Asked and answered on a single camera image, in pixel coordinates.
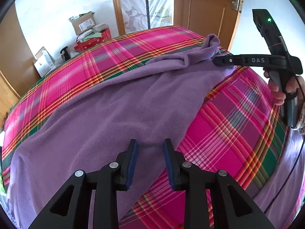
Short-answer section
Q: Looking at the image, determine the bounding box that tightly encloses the purple fleece garment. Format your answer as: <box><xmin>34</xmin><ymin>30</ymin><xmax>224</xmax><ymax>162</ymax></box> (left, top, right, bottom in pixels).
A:
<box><xmin>6</xmin><ymin>35</ymin><xmax>304</xmax><ymax>228</ymax></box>

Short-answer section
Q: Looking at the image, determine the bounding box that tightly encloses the floral sleeve forearm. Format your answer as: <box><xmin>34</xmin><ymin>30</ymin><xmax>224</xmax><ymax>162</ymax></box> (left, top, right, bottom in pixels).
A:
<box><xmin>292</xmin><ymin>96</ymin><xmax>305</xmax><ymax>136</ymax></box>

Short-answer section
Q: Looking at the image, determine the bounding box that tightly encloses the person's right hand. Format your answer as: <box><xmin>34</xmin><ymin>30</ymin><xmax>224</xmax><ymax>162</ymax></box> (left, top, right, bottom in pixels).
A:
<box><xmin>264</xmin><ymin>71</ymin><xmax>304</xmax><ymax>110</ymax></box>

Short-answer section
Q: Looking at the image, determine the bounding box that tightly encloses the wooden door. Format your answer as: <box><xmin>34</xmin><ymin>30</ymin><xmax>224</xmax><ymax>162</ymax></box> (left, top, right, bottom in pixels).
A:
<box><xmin>173</xmin><ymin>0</ymin><xmax>243</xmax><ymax>50</ymax></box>

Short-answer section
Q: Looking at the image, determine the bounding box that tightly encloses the pink plaid bed cover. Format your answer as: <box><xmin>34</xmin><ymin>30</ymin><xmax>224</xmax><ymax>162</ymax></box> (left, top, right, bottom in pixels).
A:
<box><xmin>2</xmin><ymin>26</ymin><xmax>289</xmax><ymax>228</ymax></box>

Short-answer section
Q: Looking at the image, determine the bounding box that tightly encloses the curtain with cartoon prints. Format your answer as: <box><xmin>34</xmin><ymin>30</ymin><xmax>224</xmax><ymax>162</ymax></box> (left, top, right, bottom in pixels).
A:
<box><xmin>120</xmin><ymin>0</ymin><xmax>174</xmax><ymax>34</ymax></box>

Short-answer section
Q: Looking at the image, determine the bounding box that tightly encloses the wooden wardrobe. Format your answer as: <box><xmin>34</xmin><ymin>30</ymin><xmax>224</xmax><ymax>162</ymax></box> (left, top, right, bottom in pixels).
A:
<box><xmin>1</xmin><ymin>4</ymin><xmax>40</xmax><ymax>120</ymax></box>

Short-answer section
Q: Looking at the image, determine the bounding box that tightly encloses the white small box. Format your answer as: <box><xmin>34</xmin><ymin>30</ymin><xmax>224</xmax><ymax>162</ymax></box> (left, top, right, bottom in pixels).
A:
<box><xmin>34</xmin><ymin>47</ymin><xmax>56</xmax><ymax>77</ymax></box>

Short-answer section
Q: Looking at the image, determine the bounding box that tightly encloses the black spray bottle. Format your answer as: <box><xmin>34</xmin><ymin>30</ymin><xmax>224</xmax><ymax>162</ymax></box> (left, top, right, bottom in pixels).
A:
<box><xmin>60</xmin><ymin>46</ymin><xmax>71</xmax><ymax>61</ymax></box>

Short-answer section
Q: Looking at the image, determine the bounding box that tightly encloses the cardboard box with label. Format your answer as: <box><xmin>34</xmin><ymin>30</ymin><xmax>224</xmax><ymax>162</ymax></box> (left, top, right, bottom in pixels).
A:
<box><xmin>69</xmin><ymin>11</ymin><xmax>96</xmax><ymax>35</ymax></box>

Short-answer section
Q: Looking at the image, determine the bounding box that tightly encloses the black cable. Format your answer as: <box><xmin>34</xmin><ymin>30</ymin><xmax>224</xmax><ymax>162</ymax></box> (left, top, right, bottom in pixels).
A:
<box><xmin>263</xmin><ymin>76</ymin><xmax>305</xmax><ymax>215</ymax></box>

